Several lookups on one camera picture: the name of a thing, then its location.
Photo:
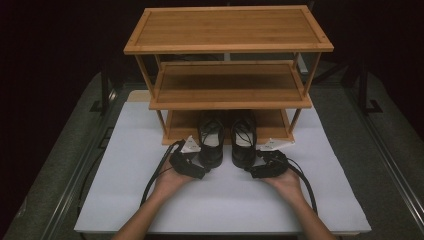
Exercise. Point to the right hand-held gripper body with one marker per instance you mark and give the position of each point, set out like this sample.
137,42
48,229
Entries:
271,165

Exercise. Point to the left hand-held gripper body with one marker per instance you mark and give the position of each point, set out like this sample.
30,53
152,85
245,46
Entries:
186,165

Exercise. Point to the black leather lace-up shoe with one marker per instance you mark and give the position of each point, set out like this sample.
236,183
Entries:
243,153
211,153

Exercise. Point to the wooden three-tier shoe rack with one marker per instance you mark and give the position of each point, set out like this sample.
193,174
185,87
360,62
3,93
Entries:
226,30

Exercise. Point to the person's left hand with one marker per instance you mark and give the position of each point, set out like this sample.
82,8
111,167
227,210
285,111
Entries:
171,183

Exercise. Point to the person's right hand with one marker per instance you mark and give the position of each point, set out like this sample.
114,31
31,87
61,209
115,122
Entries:
285,186

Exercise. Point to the black metal stand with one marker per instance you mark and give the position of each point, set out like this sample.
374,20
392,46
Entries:
105,90
363,90

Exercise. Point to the grey metal rail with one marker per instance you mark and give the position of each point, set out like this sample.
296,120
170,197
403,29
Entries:
390,160
83,166

